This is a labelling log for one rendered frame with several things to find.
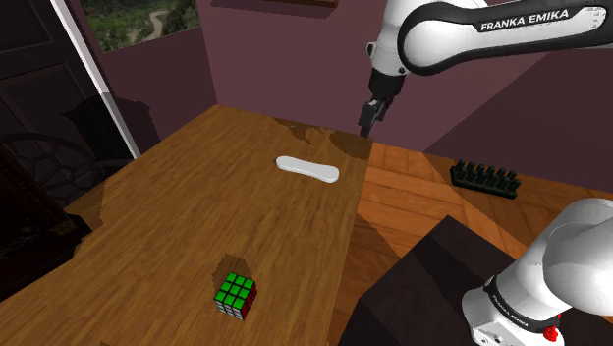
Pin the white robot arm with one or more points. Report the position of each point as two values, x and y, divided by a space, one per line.
541 43

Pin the colourful puzzle cube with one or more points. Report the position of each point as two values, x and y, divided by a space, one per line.
235 296

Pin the landscape wall picture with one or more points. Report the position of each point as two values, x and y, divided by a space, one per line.
140 20

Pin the black toothed rack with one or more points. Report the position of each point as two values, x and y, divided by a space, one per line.
485 178

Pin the dark door with white frame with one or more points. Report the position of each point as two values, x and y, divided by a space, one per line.
62 76

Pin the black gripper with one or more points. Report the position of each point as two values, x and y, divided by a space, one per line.
384 86

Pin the dark round-backed chair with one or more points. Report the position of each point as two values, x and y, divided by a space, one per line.
45 165

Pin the white flat oblong remote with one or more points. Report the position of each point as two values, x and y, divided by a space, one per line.
307 168

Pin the dark robot stand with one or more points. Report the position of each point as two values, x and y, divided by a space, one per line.
421 287

